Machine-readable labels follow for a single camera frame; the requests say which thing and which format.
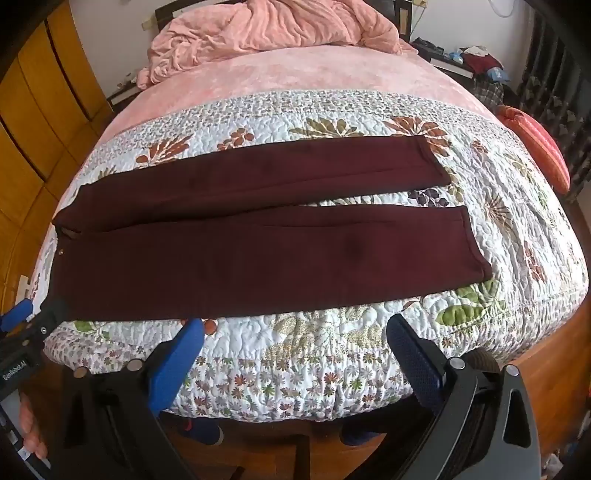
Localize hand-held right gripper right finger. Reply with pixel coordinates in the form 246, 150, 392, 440
385, 314, 543, 480

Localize cluttered dark desk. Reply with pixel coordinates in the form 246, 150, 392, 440
410, 37, 476, 80

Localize dark red cloth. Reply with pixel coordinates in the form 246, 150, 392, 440
462, 46, 503, 72

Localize wooden wardrobe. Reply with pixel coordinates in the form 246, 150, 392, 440
0, 0, 116, 315

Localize maroon pants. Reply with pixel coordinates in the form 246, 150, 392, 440
48, 134, 494, 321

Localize person's left hand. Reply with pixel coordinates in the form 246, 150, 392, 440
18, 392, 50, 461

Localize blue slipper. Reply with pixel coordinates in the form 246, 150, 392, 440
339, 414, 389, 447
177, 416, 225, 447

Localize crumpled pink duvet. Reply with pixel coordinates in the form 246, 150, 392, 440
135, 0, 419, 90

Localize dark wooden headboard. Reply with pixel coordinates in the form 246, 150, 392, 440
154, 0, 413, 35

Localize dark nightstand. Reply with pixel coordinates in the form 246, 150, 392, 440
107, 79, 140, 112

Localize plaid cloth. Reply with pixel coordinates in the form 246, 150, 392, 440
471, 74, 507, 110

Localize orange striped pillow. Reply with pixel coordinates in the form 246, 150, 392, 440
496, 105, 572, 195

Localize pink plush bed sheet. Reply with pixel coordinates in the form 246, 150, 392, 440
99, 39, 499, 153

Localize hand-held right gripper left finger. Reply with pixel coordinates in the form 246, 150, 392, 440
60, 318, 206, 480

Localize dark patterned curtain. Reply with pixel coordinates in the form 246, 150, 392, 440
515, 9, 591, 204

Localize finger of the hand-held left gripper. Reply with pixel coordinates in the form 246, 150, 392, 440
0, 299, 34, 334
25, 298, 70, 354

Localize floral quilted bedspread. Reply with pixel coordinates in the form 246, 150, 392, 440
28, 88, 589, 423

